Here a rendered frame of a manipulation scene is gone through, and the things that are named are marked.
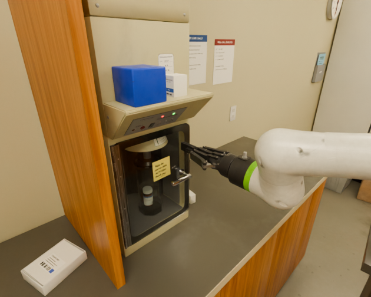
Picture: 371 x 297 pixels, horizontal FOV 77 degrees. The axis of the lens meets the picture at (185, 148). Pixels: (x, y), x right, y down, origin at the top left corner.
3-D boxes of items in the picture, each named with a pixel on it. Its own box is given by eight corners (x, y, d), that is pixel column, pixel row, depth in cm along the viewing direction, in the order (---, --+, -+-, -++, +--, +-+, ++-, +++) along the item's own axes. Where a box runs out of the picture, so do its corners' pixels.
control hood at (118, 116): (106, 138, 65) (101, 102, 61) (189, 115, 86) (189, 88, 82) (128, 150, 58) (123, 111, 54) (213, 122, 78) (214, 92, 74)
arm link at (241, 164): (241, 198, 66) (258, 185, 71) (245, 161, 61) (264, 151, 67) (224, 189, 70) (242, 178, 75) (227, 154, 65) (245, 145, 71)
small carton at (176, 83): (164, 95, 71) (163, 74, 68) (176, 92, 74) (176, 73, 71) (174, 97, 67) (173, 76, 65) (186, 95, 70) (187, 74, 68)
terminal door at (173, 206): (126, 247, 83) (111, 144, 67) (188, 209, 102) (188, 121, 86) (127, 248, 83) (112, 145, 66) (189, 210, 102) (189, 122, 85)
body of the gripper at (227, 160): (245, 152, 71) (221, 144, 77) (228, 161, 66) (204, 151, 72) (242, 174, 74) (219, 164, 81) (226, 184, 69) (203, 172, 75)
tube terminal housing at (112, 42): (95, 223, 101) (54, 22, 70) (155, 192, 122) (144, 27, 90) (125, 258, 85) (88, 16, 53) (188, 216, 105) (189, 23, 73)
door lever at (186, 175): (164, 182, 86) (164, 176, 85) (183, 173, 91) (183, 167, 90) (174, 188, 82) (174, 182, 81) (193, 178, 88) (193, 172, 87)
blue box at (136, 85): (115, 101, 63) (111, 66, 59) (145, 96, 69) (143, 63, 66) (135, 108, 56) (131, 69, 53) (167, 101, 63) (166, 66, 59)
